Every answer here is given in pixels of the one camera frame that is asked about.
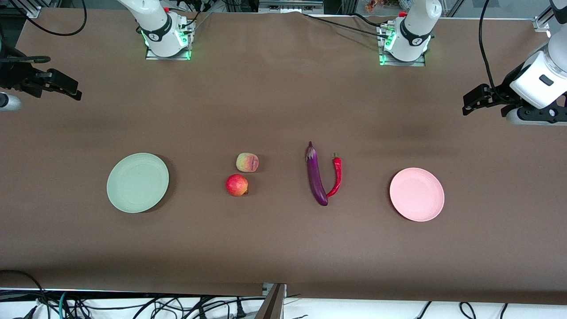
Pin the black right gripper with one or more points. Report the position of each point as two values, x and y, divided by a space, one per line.
17 76

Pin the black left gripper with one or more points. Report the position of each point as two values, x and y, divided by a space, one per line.
499 95

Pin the red chili pepper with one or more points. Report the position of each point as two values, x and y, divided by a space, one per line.
338 173

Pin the purple eggplant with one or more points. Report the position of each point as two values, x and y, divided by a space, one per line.
316 177

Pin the yellow pink peach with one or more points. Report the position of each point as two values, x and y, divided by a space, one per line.
247 162

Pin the red apple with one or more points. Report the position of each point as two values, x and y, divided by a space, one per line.
236 184

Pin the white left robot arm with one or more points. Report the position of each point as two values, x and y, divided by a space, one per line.
414 26

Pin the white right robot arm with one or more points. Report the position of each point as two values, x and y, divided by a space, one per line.
155 26

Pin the pink round plate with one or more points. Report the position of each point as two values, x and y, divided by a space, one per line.
417 194

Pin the colourful background object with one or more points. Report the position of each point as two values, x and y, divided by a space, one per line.
374 5

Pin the pale green round plate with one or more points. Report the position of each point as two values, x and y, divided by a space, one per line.
137 182

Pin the brown table cloth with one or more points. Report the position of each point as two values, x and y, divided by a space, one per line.
283 110

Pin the grey metal device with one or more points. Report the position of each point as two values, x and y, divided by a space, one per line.
290 5

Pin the aluminium frame corner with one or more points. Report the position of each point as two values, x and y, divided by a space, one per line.
541 23
26 9

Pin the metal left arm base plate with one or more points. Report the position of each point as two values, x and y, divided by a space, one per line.
401 64

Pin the brown wooden post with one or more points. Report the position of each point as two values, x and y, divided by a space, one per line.
271 305

